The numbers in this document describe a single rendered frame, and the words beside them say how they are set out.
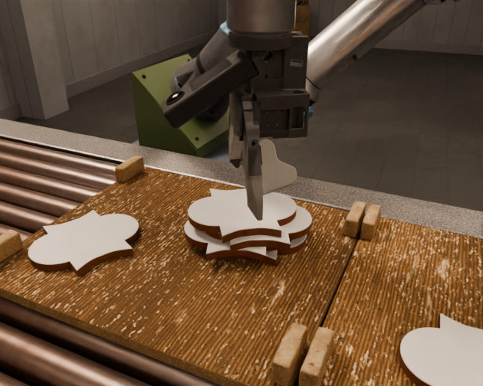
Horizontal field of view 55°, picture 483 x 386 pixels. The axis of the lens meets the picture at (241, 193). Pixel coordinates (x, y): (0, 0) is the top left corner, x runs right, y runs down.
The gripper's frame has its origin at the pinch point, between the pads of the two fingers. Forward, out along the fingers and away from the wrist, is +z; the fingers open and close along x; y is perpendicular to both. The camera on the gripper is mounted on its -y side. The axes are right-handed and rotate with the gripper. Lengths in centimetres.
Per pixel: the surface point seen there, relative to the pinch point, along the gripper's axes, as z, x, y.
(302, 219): 3.4, -2.5, 7.7
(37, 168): 9.1, 33.3, -33.2
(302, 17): 48, 518, 173
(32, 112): 96, 348, -114
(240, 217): 2.3, -2.3, -0.6
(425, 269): 6.8, -11.4, 21.0
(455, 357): 5.6, -25.4, 15.7
